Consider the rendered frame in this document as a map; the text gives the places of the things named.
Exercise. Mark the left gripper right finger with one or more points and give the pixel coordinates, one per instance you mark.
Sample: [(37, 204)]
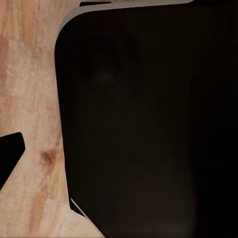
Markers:
[(230, 147)]

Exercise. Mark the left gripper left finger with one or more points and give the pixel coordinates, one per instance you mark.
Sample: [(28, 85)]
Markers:
[(12, 148)]

